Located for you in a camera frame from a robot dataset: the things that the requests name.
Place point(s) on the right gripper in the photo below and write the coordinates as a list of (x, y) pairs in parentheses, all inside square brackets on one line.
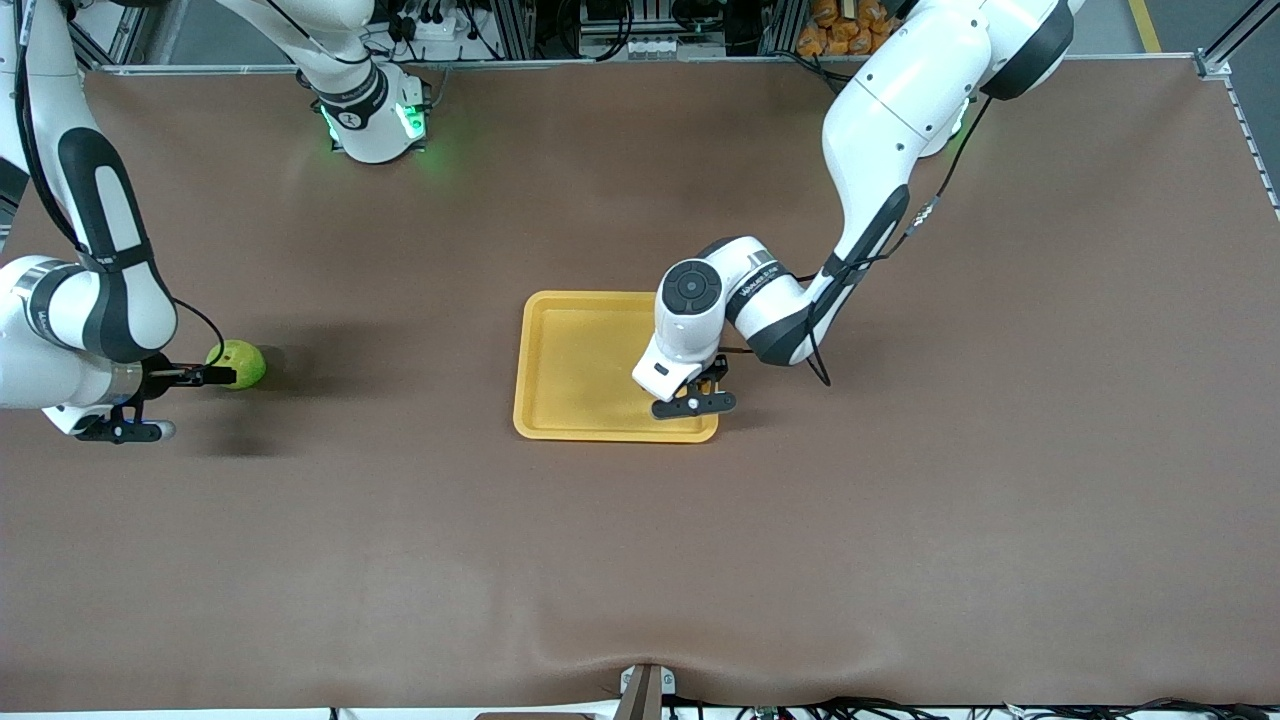
[(160, 379)]

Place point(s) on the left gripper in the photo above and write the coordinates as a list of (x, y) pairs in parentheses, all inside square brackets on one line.
[(719, 364)]

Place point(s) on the green apple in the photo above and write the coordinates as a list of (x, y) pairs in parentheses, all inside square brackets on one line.
[(249, 358)]

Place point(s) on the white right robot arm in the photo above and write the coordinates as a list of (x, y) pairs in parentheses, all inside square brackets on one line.
[(365, 130)]

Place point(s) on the yellow plastic tray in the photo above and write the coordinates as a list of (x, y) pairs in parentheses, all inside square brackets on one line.
[(580, 370)]

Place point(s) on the brown table mat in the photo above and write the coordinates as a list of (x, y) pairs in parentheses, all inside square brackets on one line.
[(640, 560)]

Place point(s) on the orange snack packet pile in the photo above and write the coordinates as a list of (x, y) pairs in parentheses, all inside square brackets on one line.
[(845, 30)]

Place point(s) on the white power strip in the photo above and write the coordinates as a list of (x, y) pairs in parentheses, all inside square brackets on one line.
[(430, 27)]

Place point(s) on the metal table clamp bracket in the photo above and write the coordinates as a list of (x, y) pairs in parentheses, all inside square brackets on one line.
[(645, 692)]

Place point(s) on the metal corner bracket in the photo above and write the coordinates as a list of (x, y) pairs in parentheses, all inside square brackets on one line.
[(1213, 66)]

